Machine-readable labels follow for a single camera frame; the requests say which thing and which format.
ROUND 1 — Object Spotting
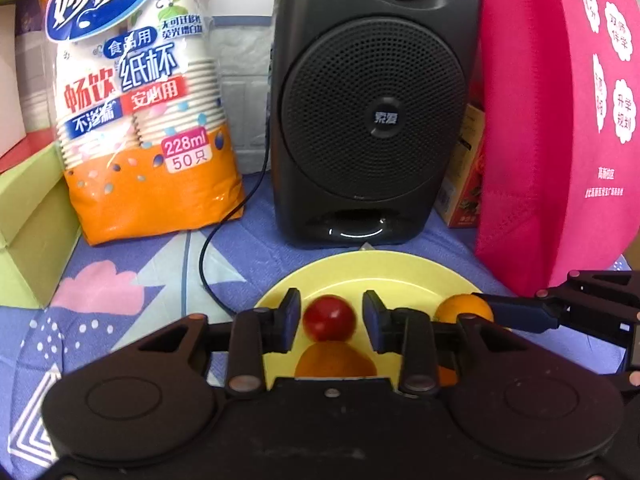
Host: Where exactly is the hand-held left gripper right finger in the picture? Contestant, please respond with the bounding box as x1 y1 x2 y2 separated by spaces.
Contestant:
362 290 596 396

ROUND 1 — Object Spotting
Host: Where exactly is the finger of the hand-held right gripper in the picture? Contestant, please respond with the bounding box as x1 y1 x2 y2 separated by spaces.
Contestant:
477 270 640 347

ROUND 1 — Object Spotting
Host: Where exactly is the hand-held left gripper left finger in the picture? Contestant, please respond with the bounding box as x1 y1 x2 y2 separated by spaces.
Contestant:
65 287 304 397

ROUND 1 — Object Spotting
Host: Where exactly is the red cherry tomato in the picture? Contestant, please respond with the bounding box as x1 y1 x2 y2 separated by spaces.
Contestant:
303 295 357 343

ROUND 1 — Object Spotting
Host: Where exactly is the yellow plastic plate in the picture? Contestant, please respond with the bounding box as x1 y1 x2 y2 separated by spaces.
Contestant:
253 251 512 392

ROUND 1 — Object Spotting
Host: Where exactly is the large orange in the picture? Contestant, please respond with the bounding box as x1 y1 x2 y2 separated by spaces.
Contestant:
294 341 379 378

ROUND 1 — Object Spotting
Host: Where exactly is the orange red carton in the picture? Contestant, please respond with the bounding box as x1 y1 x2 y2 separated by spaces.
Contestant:
434 104 487 229

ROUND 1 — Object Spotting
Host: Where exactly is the pink tote bag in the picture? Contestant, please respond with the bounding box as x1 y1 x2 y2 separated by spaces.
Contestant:
474 0 640 297

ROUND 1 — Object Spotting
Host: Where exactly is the orange paper cup pack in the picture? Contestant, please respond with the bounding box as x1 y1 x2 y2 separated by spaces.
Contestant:
42 0 246 247

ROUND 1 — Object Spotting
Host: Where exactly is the black speaker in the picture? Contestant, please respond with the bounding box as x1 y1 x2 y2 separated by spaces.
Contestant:
270 0 485 247

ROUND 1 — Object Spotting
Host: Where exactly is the green shoe box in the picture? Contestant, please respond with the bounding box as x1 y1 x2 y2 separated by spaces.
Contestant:
0 145 83 309

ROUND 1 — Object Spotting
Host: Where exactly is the red flat box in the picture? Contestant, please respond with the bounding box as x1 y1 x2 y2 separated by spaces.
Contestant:
0 136 57 175

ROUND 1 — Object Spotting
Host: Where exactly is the white box with cup print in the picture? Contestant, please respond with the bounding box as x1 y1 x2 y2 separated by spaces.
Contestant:
0 4 28 158

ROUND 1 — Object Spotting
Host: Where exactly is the black speaker cable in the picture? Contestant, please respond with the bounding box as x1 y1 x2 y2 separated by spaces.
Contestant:
199 110 275 318

